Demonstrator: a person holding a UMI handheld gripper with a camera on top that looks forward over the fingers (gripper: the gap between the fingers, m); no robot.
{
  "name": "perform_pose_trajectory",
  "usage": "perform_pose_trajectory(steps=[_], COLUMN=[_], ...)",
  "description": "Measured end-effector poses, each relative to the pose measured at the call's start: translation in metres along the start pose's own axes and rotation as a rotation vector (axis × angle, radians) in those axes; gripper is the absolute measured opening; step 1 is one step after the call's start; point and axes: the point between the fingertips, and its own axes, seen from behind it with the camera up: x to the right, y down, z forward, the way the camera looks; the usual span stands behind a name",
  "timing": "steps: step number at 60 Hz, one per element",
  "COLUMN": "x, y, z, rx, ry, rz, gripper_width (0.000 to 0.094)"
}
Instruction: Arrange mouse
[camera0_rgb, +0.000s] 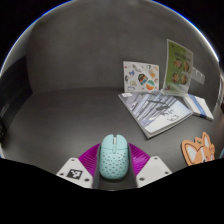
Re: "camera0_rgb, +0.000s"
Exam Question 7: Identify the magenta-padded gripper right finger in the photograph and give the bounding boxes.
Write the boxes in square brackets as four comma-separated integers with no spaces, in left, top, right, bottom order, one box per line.
[128,143,173,188]

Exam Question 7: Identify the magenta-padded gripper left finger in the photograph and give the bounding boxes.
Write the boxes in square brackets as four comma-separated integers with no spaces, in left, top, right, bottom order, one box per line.
[55,143,102,189]

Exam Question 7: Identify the mint green computer mouse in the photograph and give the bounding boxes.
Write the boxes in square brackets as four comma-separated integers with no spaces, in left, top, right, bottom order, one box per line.
[98,133,130,181]

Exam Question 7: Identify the orange corgi-shaped mouse pad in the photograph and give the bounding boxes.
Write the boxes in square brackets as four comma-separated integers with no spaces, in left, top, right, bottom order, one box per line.
[181,131,216,167]

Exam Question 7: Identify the grey striped magazine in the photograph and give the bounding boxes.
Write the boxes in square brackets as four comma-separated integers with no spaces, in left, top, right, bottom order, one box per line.
[117,90,194,140]

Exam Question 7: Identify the white book with blue stripe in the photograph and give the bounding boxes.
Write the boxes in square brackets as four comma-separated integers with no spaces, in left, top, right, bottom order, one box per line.
[182,93,215,122]

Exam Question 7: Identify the white sticker sheet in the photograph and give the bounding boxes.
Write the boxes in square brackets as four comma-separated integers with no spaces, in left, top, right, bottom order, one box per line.
[122,60,160,94]

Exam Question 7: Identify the green menu sign stand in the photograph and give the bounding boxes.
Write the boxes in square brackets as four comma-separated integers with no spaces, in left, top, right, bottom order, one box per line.
[161,38,194,98]

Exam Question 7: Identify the white wall socket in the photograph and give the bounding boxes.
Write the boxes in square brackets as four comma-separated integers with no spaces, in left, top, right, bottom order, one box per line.
[192,67,200,81]
[198,71,206,85]

